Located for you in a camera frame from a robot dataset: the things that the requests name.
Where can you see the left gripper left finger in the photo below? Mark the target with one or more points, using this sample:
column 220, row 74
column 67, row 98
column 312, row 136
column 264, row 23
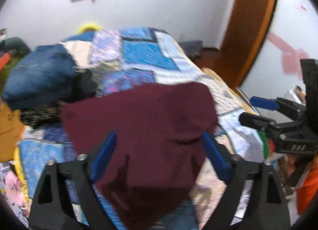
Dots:
column 52, row 208

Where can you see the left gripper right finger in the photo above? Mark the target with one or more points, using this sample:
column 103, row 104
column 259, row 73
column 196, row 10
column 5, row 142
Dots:
column 267, row 206

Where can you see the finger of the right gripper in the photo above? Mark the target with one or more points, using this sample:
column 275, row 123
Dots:
column 255, row 122
column 264, row 103

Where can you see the maroon button shirt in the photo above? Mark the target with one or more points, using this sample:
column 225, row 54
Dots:
column 158, row 155

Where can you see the grey bag on floor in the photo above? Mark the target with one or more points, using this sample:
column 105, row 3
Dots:
column 192, row 49

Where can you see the tan cutout cloth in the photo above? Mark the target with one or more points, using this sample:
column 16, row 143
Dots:
column 11, row 129

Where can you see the brown wooden door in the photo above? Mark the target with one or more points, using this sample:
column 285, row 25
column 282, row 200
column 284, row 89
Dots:
column 245, row 34

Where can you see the black patterned folded garment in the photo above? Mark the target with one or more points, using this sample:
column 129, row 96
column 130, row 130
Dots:
column 83, row 87

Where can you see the folded blue denim garment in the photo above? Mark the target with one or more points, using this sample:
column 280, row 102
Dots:
column 43, row 76

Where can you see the blue patchwork bed quilt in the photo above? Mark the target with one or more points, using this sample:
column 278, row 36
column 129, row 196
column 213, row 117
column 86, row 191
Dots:
column 123, row 59

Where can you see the yellow curved object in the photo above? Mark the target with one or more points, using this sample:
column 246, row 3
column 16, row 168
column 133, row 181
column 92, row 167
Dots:
column 88, row 26

